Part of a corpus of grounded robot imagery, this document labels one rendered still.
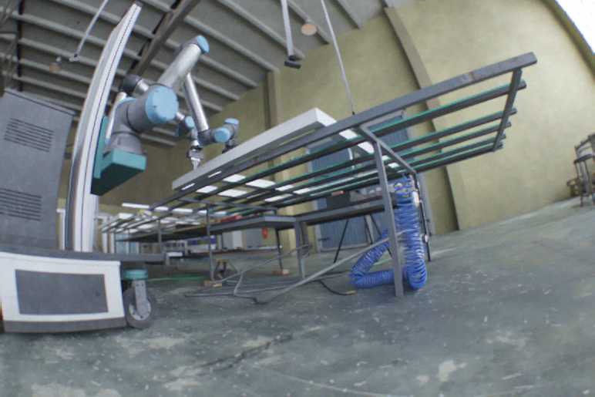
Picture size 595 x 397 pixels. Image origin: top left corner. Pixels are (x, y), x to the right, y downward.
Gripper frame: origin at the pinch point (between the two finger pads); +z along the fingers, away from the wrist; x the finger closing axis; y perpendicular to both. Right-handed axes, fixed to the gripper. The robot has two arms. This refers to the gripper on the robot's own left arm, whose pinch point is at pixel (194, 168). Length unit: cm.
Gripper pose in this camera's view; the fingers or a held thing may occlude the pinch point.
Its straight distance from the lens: 197.1
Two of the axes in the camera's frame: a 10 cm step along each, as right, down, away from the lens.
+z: 1.1, 9.5, -2.8
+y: -7.9, 2.6, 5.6
